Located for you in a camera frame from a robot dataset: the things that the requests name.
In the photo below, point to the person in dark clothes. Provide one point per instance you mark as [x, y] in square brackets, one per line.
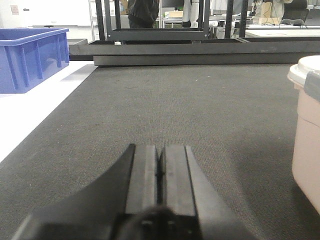
[142, 14]

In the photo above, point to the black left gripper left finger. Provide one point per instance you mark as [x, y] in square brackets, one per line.
[127, 188]

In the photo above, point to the black metal frame rack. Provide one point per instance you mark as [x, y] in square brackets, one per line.
[118, 46]

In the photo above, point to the blue plastic crate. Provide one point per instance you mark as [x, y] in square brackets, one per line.
[29, 56]

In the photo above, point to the white lidded plastic bin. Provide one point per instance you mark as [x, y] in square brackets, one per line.
[305, 76]

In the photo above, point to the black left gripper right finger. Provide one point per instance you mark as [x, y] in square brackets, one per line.
[201, 213]

